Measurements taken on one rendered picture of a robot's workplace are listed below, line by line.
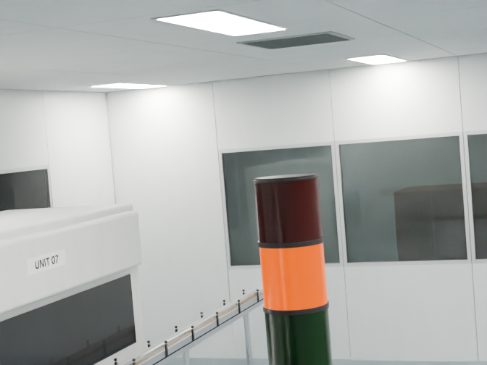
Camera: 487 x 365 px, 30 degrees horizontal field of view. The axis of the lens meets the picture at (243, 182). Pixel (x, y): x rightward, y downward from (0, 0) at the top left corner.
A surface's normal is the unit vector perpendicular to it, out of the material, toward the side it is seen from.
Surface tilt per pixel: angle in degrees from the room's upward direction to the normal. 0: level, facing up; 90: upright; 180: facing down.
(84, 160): 90
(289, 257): 90
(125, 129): 90
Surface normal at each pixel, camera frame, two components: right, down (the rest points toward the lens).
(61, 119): 0.94, -0.06
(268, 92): -0.35, 0.07
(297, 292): 0.04, 0.05
